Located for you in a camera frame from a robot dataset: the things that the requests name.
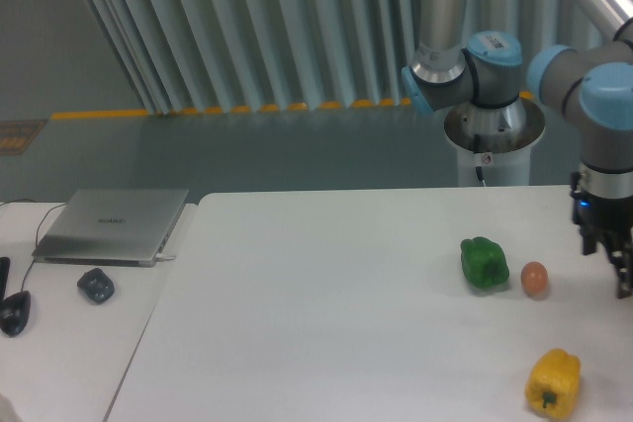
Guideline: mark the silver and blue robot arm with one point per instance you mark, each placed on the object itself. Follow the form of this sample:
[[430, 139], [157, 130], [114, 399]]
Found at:
[[494, 103]]

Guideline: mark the brown egg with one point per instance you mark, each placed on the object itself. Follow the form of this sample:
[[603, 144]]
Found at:
[[534, 278]]

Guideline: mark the black computer mouse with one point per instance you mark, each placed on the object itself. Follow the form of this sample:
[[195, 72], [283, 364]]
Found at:
[[15, 313]]

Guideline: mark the yellow bell pepper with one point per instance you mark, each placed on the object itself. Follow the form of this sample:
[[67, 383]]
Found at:
[[553, 384]]

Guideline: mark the black cylindrical object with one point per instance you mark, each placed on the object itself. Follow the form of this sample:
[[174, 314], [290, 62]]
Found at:
[[5, 265]]

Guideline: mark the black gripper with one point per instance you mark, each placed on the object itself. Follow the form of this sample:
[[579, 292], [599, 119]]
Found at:
[[608, 222]]

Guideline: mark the silver closed laptop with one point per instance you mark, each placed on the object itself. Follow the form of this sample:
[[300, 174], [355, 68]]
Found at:
[[113, 227]]

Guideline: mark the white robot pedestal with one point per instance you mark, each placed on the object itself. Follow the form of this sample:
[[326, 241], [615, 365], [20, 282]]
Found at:
[[499, 160]]

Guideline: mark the green bell pepper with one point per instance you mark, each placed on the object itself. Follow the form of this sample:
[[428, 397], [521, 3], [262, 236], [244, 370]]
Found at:
[[483, 263]]

